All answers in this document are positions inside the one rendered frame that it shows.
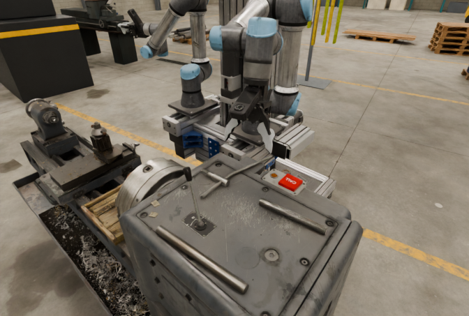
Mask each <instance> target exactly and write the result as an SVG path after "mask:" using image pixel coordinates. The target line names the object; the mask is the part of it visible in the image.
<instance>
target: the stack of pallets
mask: <svg viewBox="0 0 469 316"><path fill-rule="evenodd" d="M434 32H435V33H433V36H432V38H431V40H430V43H431V44H430V45H428V48H429V49H430V50H431V51H435V52H434V53H435V54H448V55H458V56H467V57H469V23H456V22H438V23H437V25H436V28H435V31H434ZM448 50H453V51H448ZM441 52H456V54H451V53H441ZM462 53H466V54H462Z"/></svg>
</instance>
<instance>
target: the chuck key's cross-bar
mask: <svg viewBox="0 0 469 316"><path fill-rule="evenodd" d="M271 158H273V156H272V155H270V156H267V157H266V158H263V159H261V160H259V161H257V162H254V163H252V164H250V165H247V166H245V167H243V168H241V169H239V170H236V171H234V172H232V173H230V174H228V175H227V176H226V177H225V178H224V179H227V180H228V179H229V178H230V177H231V176H234V175H236V174H238V173H240V172H243V171H244V170H247V169H249V168H251V167H254V166H256V165H258V164H260V163H263V162H264V161H266V160H269V159H271ZM221 184H222V182H221V181H219V182H218V183H217V184H215V185H214V186H212V187H211V188H210V189H209V190H208V191H206V192H205V193H203V194H202V195H201V196H200V197H201V198H202V199H203V198H205V197H206V196H208V194H209V193H211V192H212V191H214V190H215V189H216V188H218V187H219V186H220V185H221Z"/></svg>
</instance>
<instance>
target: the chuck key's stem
mask: <svg viewBox="0 0 469 316"><path fill-rule="evenodd" d="M201 173H202V174H204V175H205V176H210V177H211V179H212V180H214V181H216V182H219V181H221V182H222V185H224V186H228V185H229V183H230V182H229V181H228V180H227V179H224V178H223V177H221V176H219V175H217V174H212V173H211V172H209V171H208V170H206V169H204V168H202V169H201Z"/></svg>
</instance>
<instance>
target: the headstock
mask: <svg viewBox="0 0 469 316"><path fill-rule="evenodd" d="M243 167H245V165H243V164H241V163H239V161H238V160H236V159H234V158H231V157H229V156H227V155H225V154H223V153H217V154H216V155H215V156H213V157H211V158H210V159H208V160H206V161H205V162H203V163H202V164H200V165H198V166H197V167H195V168H194V169H192V170H191V175H192V184H193V189H194V192H195V197H196V200H197V203H198V209H199V212H200V218H201V219H202V220H203V221H205V222H206V223H207V227H206V229H204V230H202V231H198V230H196V229H195V228H194V224H195V223H196V222H197V216H196V212H195V207H194V203H193V198H192V195H191V190H190V187H189V184H188V181H187V180H186V177H185V175H183V176H181V177H179V178H178V179H176V180H175V181H173V182H172V183H170V184H168V185H166V186H165V187H164V188H162V189H160V190H159V191H157V192H156V193H154V194H153V195H151V196H149V197H148V198H146V199H145V200H142V201H141V202H140V203H138V204H136V205H135V206H133V207H131V208H130V209H129V210H127V211H125V212H123V213H122V214H121V215H120V217H119V222H120V225H121V229H122V232H123V235H124V238H125V242H126V245H127V248H128V252H129V255H130V257H131V262H132V264H133V268H134V271H135V275H136V278H137V281H138V285H139V287H140V290H141V292H142V293H143V294H144V295H145V296H146V297H147V298H148V299H149V300H150V301H158V302H160V303H161V304H162V305H163V306H164V307H165V308H166V309H167V311H168V312H169V313H170V314H171V315H172V316H331V315H332V313H333V311H334V309H335V307H336V304H337V303H338V300H339V297H340V295H341V292H342V289H343V286H344V284H345V280H346V278H347V276H348V273H349V270H350V267H351V265H352V261H353V259H354V257H355V253H356V251H357V248H358V245H359V242H360V240H361V237H362V234H363V228H362V226H361V225H360V224H359V223H358V222H357V221H356V220H354V221H351V213H350V211H349V210H348V209H347V208H346V207H344V206H342V205H340V204H338V203H336V202H334V201H332V200H329V199H327V198H326V197H323V196H322V195H319V194H317V193H315V192H313V191H311V190H309V189H307V188H304V189H303V190H302V191H301V192H300V193H299V194H298V195H297V196H294V195H292V194H290V193H288V192H286V191H284V190H282V189H280V188H278V187H276V186H274V185H272V184H270V183H268V182H266V181H264V180H262V177H263V176H265V175H266V174H267V173H268V172H270V171H265V172H263V173H262V174H260V175H259V174H253V173H252V172H251V171H250V170H249V169H247V170H244V171H243V172H240V173H238V174H236V175H234V176H231V177H230V178H229V179H228V181H229V182H230V183H229V185H228V186H224V185H222V184H221V185H220V186H219V187H218V188H216V189H215V190H214V191H212V192H211V193H209V194H208V196H206V197H205V198H203V199H202V198H201V197H200V196H201V195H202V194H203V193H205V192H206V191H208V190H209V189H210V188H211V187H212V186H214V185H215V184H217V183H218V182H216V181H214V180H212V179H211V177H210V176H205V175H204V174H202V173H201V169H202V168H204V169H206V170H208V171H209V172H211V173H212V174H217V175H219V176H221V177H223V178H225V177H226V176H227V175H228V174H230V173H232V172H234V171H236V170H239V169H241V168H243ZM159 193H161V195H160V196H157V194H159ZM261 198H264V199H266V200H269V201H270V202H273V203H275V204H277V205H279V206H282V207H284V208H286V209H289V210H291V211H293V212H295V213H298V214H299V215H302V216H304V217H306V218H309V219H311V220H313V221H315V222H317V223H320V224H322V225H324V226H326V227H328V228H327V232H326V234H325V235H324V234H321V233H319V232H317V231H315V230H312V229H311V228H309V227H307V226H305V225H302V224H300V223H298V222H296V221H294V220H291V219H289V218H287V217H285V216H282V215H281V214H279V213H277V212H275V211H272V210H270V209H268V208H266V207H264V206H261V205H259V201H260V199H261ZM155 200H157V201H158V203H159V204H160V205H159V206H155V207H154V206H153V205H152V204H151V202H153V201H155ZM151 212H156V213H158V215H157V216H156V217H149V215H150V214H151ZM159 225H162V226H164V228H166V229H167V230H169V231H171V232H172V233H173V234H175V235H177V236H178V237H179V238H181V239H183V240H184V241H185V242H186V243H188V244H190V245H191V246H192V247H194V248H196V249H197V250H199V251H200V252H201V253H203V254H204V255H206V256H207V257H209V258H210V259H212V260H214V261H215V262H216V263H218V264H220V265H221V266H222V267H223V268H225V269H227V270H228V271H229V272H231V273H233V274H234V275H236V276H237V277H238V278H240V279H242V280H243V281H244V282H245V283H247V284H248V289H247V291H246V293H245V294H242V293H241V292H240V291H238V290H237V289H235V288H234V287H233V286H231V285H229V284H228V283H227V282H225V281H224V280H223V279H221V278H219V277H218V276H217V275H216V274H214V273H212V272H211V271H210V270H209V269H207V268H206V267H204V266H203V265H201V264H200V263H199V262H197V261H195V260H194V259H193V258H192V257H190V256H189V255H187V254H186V253H184V252H183V251H182V250H180V249H178V247H176V246H174V245H173V244H172V243H170V242H169V241H167V240H166V239H164V238H163V237H162V236H161V235H159V234H157V233H156V228H157V227H158V226H159Z"/></svg>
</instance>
